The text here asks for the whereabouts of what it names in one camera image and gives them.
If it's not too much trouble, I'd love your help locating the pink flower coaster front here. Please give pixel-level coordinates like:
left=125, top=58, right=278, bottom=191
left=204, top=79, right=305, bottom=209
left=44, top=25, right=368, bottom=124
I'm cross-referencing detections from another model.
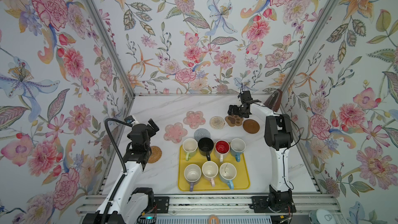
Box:
left=163, top=122, right=188, bottom=144

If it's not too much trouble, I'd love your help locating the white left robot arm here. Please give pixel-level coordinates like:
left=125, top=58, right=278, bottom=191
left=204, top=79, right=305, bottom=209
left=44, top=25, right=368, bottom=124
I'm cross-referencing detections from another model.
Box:
left=82, top=116, right=159, bottom=224

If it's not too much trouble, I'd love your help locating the round brown wooden coaster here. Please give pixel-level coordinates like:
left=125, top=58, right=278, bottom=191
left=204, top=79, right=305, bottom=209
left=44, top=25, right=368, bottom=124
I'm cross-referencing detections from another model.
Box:
left=243, top=119, right=260, bottom=134

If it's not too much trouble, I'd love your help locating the pink handle mug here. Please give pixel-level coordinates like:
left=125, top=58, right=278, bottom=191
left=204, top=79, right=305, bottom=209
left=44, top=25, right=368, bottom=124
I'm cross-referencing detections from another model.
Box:
left=202, top=161, right=219, bottom=187

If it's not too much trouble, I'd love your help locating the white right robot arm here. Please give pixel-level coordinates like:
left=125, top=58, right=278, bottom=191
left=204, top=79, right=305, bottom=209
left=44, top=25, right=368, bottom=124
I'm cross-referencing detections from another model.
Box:
left=228, top=89, right=293, bottom=196

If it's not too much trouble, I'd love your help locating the aluminium corner post left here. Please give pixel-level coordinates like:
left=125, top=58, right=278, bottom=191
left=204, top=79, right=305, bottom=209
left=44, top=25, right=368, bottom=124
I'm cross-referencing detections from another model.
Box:
left=83, top=0, right=135, bottom=99

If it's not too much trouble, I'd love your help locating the aluminium rail base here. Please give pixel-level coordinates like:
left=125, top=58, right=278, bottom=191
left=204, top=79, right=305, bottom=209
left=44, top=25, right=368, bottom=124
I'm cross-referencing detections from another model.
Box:
left=77, top=192, right=346, bottom=224

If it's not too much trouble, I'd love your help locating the purple handle mug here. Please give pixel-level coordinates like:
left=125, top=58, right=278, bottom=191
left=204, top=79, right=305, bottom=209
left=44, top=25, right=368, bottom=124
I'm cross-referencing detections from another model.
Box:
left=184, top=164, right=202, bottom=192

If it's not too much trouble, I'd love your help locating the black mug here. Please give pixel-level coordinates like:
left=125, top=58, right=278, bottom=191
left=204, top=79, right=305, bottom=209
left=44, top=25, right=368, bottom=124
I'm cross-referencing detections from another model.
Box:
left=198, top=138, right=214, bottom=161

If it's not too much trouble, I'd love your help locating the multicolour woven round coaster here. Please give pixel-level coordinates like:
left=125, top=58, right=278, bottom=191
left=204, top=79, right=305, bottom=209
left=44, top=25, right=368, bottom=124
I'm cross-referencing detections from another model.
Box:
left=209, top=116, right=225, bottom=130

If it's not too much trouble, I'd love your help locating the pink flower coaster rear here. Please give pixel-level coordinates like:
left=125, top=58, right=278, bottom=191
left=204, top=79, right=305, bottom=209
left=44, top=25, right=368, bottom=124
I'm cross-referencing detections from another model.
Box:
left=183, top=111, right=206, bottom=129

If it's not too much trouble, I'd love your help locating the yellow tray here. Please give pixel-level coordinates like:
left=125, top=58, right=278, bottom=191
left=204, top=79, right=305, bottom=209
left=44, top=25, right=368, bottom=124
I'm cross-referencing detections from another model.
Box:
left=178, top=146, right=250, bottom=192

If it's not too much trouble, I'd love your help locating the pink flower coaster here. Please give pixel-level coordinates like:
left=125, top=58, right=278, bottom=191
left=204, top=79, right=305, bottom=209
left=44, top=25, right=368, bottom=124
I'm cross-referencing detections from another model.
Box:
left=163, top=122, right=188, bottom=144
left=183, top=111, right=206, bottom=129

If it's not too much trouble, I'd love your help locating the round rattan woven coaster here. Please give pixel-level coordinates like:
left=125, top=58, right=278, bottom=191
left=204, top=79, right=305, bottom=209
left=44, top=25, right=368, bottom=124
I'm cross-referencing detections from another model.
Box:
left=148, top=146, right=162, bottom=164

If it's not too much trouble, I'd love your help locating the white round device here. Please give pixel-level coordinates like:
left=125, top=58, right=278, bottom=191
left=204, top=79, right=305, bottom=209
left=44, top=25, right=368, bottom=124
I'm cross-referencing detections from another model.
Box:
left=308, top=209, right=336, bottom=224

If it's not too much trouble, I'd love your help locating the aluminium corner post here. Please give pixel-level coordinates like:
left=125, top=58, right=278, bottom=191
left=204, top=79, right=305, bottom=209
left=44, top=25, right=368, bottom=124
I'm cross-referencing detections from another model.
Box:
left=83, top=0, right=135, bottom=99
left=280, top=0, right=339, bottom=93

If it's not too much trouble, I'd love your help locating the green mug white inside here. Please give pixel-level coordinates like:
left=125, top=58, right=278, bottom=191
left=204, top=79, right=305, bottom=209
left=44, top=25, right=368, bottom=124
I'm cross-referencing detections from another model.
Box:
left=182, top=138, right=198, bottom=161

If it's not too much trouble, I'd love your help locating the grey blue woven coaster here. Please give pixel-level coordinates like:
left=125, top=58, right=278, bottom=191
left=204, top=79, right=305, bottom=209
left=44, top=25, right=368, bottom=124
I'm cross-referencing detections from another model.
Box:
left=194, top=128, right=211, bottom=141

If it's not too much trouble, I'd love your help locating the red inside white mug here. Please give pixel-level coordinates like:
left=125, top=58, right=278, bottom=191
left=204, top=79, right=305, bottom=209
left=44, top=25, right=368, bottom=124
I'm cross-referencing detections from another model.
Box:
left=214, top=140, right=230, bottom=163

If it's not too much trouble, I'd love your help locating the aluminium corner post right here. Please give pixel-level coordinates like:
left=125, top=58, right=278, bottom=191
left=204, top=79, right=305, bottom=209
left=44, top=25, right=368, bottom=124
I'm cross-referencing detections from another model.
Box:
left=280, top=0, right=339, bottom=93

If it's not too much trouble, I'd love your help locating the brown paw print coaster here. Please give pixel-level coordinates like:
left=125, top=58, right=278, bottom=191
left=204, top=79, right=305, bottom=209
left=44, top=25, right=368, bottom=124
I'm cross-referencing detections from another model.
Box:
left=225, top=115, right=244, bottom=127

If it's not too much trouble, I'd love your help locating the blue handle mug front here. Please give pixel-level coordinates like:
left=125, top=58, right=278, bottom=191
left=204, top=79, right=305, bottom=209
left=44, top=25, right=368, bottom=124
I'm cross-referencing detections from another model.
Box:
left=219, top=163, right=237, bottom=190

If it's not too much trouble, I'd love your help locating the blue mug rear row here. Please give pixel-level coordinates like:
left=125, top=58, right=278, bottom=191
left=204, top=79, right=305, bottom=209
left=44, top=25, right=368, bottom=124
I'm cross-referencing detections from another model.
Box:
left=230, top=138, right=246, bottom=162

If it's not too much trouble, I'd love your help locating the orange ring tape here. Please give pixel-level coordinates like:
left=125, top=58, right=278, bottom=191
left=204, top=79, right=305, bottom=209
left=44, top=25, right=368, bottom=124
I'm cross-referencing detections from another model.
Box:
left=208, top=215, right=220, bottom=224

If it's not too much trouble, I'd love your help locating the brown wooden metronome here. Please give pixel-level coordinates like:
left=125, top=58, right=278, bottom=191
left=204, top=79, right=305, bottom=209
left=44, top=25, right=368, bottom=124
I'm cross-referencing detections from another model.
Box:
left=264, top=89, right=283, bottom=112

